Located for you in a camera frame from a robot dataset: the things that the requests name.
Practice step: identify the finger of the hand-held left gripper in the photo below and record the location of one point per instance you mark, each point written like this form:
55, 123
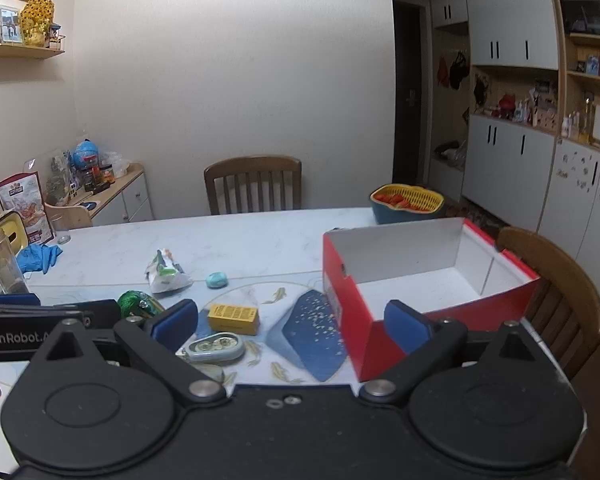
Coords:
105, 316
15, 300

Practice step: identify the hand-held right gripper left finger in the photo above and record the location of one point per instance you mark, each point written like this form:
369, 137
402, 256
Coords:
172, 324

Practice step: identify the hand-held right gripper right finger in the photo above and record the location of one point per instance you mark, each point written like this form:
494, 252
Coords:
405, 325

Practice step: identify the red shoe box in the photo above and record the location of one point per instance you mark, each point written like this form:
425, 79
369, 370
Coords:
420, 290

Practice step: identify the mint correction tape dispenser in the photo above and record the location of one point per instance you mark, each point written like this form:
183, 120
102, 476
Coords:
215, 348

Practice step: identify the green white snack packet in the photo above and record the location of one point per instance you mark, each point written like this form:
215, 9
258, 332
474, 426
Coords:
166, 275

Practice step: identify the small yellow box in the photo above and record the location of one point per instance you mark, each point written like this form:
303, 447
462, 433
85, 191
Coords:
232, 318

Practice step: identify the teal pencil sharpener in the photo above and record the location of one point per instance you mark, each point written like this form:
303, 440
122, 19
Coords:
216, 280

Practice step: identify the tall glass jar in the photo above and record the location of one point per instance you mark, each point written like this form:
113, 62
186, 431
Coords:
5, 265

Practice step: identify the blue rubber gloves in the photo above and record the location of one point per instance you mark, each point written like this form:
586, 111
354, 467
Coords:
39, 257

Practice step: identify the clear drinking glass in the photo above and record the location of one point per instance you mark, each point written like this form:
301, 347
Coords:
59, 225

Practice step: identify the red snack bag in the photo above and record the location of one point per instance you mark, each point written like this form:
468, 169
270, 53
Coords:
25, 205

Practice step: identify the blue bowl with yellow strainer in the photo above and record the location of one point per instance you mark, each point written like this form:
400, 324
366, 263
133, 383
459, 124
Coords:
405, 214

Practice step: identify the low white sideboard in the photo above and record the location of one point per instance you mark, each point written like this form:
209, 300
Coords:
125, 200

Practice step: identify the pile of strawberries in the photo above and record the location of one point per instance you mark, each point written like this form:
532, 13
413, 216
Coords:
402, 201

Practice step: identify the clear plastic bag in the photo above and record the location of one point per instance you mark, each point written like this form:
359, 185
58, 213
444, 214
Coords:
116, 164

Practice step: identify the slatted wooden chair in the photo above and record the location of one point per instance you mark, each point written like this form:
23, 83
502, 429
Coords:
252, 180

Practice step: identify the curved back wooden chair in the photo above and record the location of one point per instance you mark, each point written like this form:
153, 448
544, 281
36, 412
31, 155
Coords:
565, 280

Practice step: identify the dark door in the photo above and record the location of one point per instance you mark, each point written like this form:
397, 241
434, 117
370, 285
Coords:
407, 100

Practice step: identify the hanging red black bags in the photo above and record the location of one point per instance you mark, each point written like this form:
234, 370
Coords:
455, 72

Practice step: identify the gold flower ornament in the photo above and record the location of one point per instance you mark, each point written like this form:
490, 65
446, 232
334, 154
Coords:
36, 20

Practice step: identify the white wall cabinet unit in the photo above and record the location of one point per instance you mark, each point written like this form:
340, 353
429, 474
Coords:
520, 160

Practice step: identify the wooden wall shelf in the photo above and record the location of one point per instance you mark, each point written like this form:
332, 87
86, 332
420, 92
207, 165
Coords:
22, 51

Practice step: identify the small photo frame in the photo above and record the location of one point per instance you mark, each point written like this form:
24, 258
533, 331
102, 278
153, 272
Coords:
8, 24

